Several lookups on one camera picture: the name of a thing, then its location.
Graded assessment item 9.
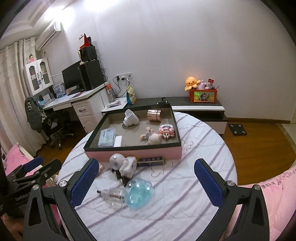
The clear small glass bottle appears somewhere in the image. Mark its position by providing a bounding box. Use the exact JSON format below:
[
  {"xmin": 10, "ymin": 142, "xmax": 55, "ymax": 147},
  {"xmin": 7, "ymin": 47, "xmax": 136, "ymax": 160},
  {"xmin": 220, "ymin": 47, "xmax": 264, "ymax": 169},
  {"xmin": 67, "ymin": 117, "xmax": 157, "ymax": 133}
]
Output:
[{"xmin": 97, "ymin": 186, "xmax": 125, "ymax": 207}]

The white astronaut figurine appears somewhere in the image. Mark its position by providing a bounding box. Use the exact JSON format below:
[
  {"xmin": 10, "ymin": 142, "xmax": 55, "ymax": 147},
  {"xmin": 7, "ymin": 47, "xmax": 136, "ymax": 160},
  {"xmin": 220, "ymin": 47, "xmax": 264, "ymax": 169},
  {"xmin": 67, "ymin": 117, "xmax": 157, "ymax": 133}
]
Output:
[{"xmin": 109, "ymin": 153, "xmax": 137, "ymax": 179}]

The clear teal heart container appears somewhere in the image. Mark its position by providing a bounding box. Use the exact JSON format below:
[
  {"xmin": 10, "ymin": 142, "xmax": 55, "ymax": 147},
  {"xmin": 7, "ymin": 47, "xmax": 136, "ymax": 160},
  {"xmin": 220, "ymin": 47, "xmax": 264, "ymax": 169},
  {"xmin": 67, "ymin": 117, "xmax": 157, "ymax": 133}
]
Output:
[{"xmin": 124, "ymin": 178, "xmax": 154, "ymax": 209}]

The white power adapter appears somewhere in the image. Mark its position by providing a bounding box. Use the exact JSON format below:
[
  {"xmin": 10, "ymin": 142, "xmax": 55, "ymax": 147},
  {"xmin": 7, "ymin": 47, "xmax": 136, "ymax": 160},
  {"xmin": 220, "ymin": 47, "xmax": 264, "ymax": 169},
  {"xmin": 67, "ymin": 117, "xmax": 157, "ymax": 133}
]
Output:
[{"xmin": 113, "ymin": 136, "xmax": 122, "ymax": 148}]

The white night light plug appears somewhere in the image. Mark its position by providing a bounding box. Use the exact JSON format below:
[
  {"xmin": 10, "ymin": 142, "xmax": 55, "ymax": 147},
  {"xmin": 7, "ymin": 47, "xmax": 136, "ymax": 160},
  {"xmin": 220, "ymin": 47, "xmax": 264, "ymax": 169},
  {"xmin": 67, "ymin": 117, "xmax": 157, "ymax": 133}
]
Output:
[{"xmin": 122, "ymin": 109, "xmax": 139, "ymax": 128}]

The rose gold lidded jar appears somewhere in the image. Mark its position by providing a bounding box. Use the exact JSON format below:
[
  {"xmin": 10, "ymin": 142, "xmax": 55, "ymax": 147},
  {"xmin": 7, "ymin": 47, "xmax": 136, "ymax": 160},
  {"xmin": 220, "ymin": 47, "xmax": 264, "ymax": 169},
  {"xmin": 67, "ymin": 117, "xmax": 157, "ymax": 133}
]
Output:
[{"xmin": 147, "ymin": 109, "xmax": 163, "ymax": 122}]

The pink block crab figure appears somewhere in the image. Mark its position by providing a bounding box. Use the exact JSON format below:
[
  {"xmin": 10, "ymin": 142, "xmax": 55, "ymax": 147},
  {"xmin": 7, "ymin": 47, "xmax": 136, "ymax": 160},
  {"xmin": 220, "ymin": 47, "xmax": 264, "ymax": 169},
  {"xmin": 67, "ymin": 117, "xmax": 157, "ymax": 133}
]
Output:
[{"xmin": 159, "ymin": 123, "xmax": 175, "ymax": 140}]

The black hair claw clip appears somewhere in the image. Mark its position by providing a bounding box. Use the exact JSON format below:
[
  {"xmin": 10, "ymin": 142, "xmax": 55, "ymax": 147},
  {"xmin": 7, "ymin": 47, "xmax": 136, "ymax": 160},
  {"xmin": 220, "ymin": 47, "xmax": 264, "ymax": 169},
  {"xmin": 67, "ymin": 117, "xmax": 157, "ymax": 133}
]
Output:
[{"xmin": 111, "ymin": 168, "xmax": 131, "ymax": 187}]

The pink bedsheet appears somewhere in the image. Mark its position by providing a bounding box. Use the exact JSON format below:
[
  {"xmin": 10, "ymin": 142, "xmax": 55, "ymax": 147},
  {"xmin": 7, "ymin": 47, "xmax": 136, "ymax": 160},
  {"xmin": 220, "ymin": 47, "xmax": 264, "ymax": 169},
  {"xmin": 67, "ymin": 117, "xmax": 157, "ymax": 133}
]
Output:
[{"xmin": 3, "ymin": 143, "xmax": 33, "ymax": 176}]

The pink blanket with writing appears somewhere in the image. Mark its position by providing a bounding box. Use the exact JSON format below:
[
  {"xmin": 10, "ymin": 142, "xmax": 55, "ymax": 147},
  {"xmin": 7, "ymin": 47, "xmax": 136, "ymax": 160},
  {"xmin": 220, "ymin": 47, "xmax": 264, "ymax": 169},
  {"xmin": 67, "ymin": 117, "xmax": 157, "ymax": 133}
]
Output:
[{"xmin": 219, "ymin": 165, "xmax": 296, "ymax": 241}]

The black office chair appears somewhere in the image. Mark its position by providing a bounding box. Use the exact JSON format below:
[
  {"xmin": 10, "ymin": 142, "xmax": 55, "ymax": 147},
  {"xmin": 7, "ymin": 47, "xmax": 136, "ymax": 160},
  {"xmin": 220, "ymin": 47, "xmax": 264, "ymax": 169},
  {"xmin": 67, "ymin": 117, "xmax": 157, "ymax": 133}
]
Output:
[{"xmin": 25, "ymin": 96, "xmax": 74, "ymax": 150}]

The clear floss pick box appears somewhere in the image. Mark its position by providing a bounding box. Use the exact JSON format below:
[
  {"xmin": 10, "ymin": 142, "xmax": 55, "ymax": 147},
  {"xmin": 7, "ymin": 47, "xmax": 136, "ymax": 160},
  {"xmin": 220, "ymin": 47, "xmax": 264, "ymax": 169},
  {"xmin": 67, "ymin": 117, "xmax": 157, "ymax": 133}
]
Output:
[{"xmin": 97, "ymin": 128, "xmax": 116, "ymax": 148}]

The white computer desk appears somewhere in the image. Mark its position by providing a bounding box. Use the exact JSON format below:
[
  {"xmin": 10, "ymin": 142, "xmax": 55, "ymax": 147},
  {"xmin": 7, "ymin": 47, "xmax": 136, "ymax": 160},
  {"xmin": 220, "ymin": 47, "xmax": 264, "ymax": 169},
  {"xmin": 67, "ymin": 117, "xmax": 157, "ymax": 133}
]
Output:
[{"xmin": 44, "ymin": 84, "xmax": 109, "ymax": 133}]

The white striped quilt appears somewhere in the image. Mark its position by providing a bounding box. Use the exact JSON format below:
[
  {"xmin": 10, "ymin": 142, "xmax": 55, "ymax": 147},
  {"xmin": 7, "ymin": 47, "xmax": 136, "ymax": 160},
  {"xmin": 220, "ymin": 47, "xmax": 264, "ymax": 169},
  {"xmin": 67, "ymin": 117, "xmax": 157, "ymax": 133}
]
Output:
[{"xmin": 56, "ymin": 111, "xmax": 238, "ymax": 241}]

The white glass-door cabinet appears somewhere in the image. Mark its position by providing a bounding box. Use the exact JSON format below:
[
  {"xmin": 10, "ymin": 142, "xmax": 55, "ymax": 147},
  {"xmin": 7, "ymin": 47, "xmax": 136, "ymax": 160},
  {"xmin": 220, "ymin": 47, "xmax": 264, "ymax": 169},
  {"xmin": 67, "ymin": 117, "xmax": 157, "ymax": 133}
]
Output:
[{"xmin": 24, "ymin": 58, "xmax": 53, "ymax": 95}]

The pink pig doll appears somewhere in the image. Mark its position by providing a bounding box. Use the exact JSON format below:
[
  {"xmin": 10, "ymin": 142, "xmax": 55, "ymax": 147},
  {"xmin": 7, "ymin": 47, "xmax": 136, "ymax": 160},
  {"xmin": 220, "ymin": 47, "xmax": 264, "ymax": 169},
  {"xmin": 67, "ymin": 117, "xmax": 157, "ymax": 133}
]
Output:
[{"xmin": 140, "ymin": 126, "xmax": 162, "ymax": 145}]

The pink and black storage box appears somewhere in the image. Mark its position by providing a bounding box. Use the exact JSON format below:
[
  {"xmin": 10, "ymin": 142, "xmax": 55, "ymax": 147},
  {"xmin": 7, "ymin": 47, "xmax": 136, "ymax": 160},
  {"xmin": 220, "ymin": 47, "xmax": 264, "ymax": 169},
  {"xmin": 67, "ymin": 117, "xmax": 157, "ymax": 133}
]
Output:
[{"xmin": 84, "ymin": 103, "xmax": 182, "ymax": 162}]

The black computer monitor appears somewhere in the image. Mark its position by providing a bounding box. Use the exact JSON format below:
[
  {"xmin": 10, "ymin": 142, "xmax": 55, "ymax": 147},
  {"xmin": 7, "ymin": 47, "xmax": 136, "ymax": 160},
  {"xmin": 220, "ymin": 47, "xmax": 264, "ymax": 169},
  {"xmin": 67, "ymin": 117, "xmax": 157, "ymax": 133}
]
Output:
[{"xmin": 62, "ymin": 61, "xmax": 83, "ymax": 95}]

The black bathroom scale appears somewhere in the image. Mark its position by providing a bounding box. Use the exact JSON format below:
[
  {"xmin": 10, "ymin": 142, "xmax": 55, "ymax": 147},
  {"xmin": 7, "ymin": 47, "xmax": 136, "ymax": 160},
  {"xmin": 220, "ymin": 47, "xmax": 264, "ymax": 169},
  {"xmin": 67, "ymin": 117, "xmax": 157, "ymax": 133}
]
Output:
[{"xmin": 228, "ymin": 123, "xmax": 247, "ymax": 136}]

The black computer tower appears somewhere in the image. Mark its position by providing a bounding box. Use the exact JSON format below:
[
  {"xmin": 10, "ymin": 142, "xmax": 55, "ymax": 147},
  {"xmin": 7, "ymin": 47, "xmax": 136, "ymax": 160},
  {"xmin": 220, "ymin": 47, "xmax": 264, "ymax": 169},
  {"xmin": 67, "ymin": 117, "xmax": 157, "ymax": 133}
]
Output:
[{"xmin": 79, "ymin": 59, "xmax": 104, "ymax": 91}]

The orange capped water bottle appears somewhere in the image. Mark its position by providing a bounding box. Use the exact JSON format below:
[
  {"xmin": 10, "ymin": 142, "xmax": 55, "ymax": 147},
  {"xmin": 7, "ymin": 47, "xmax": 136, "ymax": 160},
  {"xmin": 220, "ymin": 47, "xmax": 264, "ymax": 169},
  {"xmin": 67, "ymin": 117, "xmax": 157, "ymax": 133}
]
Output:
[{"xmin": 105, "ymin": 82, "xmax": 116, "ymax": 102}]

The yellow blue snack bag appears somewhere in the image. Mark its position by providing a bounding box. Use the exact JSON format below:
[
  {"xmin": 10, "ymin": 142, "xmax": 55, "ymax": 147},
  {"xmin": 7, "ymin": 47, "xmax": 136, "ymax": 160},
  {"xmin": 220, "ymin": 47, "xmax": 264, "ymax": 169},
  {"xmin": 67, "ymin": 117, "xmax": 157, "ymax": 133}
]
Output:
[{"xmin": 126, "ymin": 85, "xmax": 137, "ymax": 105}]

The low black white cabinet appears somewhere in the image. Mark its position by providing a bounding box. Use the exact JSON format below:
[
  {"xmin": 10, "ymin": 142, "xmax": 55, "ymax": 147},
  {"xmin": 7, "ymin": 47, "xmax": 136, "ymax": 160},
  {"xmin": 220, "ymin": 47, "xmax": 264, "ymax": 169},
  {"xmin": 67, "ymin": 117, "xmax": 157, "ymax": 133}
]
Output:
[{"xmin": 101, "ymin": 96, "xmax": 229, "ymax": 135}]

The black speaker with red items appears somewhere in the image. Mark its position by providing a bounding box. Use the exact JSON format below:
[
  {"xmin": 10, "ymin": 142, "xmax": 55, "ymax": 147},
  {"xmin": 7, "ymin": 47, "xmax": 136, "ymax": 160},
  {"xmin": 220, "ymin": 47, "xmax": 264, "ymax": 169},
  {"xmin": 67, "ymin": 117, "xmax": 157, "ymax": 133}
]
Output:
[{"xmin": 78, "ymin": 34, "xmax": 97, "ymax": 62}]

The white air conditioner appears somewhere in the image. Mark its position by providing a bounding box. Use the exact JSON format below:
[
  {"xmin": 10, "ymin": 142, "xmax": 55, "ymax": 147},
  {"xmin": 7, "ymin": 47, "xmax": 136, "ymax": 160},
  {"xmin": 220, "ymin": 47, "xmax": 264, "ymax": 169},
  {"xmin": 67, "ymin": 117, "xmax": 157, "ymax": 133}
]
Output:
[{"xmin": 35, "ymin": 22, "xmax": 62, "ymax": 51}]

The orange toy storage box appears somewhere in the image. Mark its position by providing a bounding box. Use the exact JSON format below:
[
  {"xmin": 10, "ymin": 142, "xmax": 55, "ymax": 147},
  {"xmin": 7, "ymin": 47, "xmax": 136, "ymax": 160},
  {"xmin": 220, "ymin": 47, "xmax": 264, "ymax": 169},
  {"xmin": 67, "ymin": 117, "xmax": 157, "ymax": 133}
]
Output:
[{"xmin": 189, "ymin": 89, "xmax": 217, "ymax": 103}]

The orange octopus plush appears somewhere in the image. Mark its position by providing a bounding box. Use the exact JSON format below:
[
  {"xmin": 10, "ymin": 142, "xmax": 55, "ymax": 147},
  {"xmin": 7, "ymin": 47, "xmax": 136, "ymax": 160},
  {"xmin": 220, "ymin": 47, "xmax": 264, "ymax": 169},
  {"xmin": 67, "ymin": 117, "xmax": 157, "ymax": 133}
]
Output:
[{"xmin": 184, "ymin": 76, "xmax": 201, "ymax": 91}]

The white wall power strip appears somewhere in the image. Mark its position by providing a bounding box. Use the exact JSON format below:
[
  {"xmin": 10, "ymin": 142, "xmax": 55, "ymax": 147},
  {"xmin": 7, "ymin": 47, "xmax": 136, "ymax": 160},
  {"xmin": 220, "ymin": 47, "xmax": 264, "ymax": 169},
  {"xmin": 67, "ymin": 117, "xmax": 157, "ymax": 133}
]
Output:
[{"xmin": 115, "ymin": 72, "xmax": 133, "ymax": 80}]

